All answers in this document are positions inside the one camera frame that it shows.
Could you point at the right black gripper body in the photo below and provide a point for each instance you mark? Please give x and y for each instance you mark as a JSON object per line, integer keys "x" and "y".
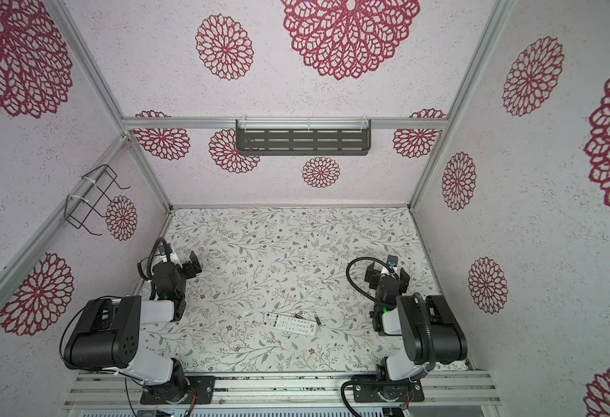
{"x": 379, "y": 285}

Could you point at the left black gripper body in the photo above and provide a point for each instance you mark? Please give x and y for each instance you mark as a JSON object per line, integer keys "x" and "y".
{"x": 183, "y": 284}

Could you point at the dark grey wall shelf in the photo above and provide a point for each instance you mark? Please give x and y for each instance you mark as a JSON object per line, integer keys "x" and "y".
{"x": 253, "y": 139}

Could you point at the aluminium front rail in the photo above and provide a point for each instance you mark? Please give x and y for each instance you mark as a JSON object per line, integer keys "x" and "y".
{"x": 289, "y": 390}

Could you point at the black wire wall rack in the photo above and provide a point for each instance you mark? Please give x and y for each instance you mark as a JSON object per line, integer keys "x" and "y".
{"x": 78, "y": 208}

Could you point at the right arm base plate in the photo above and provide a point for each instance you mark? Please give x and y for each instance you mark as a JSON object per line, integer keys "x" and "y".
{"x": 366, "y": 389}

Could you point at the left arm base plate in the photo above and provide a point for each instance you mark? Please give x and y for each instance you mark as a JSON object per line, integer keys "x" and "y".
{"x": 192, "y": 388}

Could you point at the white remote control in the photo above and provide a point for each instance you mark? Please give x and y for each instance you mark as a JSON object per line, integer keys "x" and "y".
{"x": 290, "y": 324}

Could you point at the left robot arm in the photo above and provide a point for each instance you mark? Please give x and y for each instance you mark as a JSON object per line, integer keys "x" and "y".
{"x": 107, "y": 334}

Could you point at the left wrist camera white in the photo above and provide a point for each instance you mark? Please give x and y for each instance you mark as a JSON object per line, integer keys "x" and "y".
{"x": 169, "y": 256}

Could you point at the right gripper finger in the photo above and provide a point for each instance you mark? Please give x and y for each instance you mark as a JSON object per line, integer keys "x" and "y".
{"x": 404, "y": 280}
{"x": 372, "y": 275}

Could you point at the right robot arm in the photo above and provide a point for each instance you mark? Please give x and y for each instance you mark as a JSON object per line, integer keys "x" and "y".
{"x": 429, "y": 331}

